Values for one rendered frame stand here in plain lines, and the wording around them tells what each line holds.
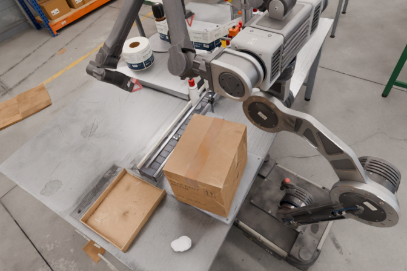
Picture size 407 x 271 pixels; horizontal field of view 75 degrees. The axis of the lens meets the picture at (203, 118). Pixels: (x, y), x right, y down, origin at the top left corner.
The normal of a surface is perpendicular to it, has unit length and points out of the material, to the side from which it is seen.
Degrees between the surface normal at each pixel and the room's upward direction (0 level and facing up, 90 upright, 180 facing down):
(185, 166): 0
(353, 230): 0
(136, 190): 0
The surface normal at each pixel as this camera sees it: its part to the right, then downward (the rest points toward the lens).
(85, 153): -0.14, -0.66
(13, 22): 0.78, 0.39
